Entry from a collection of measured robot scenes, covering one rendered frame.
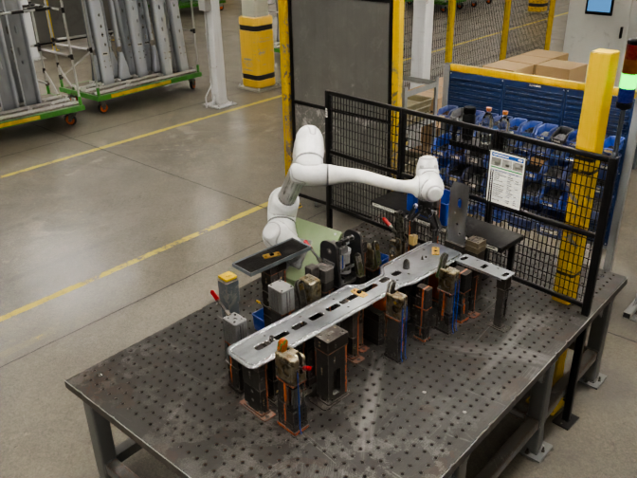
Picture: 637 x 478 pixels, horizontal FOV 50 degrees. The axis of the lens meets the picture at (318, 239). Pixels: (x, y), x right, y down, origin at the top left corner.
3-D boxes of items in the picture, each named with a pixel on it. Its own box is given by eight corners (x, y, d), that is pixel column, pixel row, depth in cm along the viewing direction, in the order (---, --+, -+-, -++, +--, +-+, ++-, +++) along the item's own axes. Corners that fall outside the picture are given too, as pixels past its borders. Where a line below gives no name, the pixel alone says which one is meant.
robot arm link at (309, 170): (327, 176, 313) (327, 152, 319) (287, 176, 312) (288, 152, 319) (326, 192, 324) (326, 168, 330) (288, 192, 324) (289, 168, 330)
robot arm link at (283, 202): (263, 229, 382) (265, 195, 392) (292, 232, 385) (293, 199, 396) (296, 152, 316) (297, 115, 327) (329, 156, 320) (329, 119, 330)
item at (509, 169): (520, 212, 354) (527, 156, 341) (483, 201, 369) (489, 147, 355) (522, 211, 356) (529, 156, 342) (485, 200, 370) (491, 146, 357)
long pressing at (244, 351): (256, 375, 262) (256, 371, 261) (221, 350, 276) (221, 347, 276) (465, 255, 347) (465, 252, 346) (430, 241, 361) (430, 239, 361)
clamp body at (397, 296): (398, 366, 311) (400, 303, 296) (378, 355, 319) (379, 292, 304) (410, 358, 317) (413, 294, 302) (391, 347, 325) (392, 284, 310)
